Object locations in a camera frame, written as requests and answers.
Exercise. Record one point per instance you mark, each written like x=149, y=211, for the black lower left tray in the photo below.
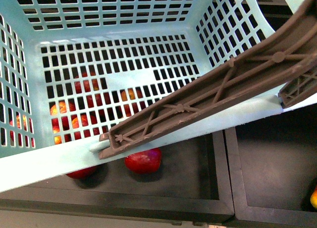
x=192, y=184

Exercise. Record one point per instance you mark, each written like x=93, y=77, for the red apple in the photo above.
x=144, y=162
x=82, y=174

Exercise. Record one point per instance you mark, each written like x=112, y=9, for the light blue plastic basket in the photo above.
x=68, y=69

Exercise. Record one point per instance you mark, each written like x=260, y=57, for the yellow mango behind finger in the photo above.
x=313, y=198

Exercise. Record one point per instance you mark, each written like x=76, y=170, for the black tray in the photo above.
x=273, y=170
x=192, y=184

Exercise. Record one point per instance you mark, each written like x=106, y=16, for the black lower right tray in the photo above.
x=273, y=170

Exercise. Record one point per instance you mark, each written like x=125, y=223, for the grey-brown basket handle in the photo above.
x=287, y=59

